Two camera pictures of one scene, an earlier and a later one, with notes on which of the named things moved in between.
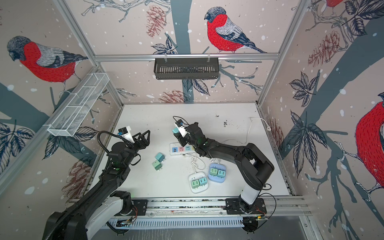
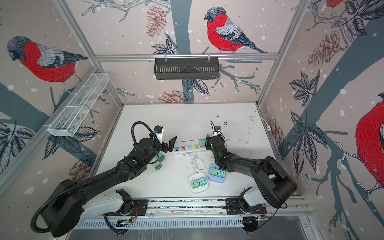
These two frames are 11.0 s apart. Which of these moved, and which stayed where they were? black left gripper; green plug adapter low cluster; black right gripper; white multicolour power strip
Moved: black left gripper; black right gripper
Stayed: green plug adapter low cluster; white multicolour power strip
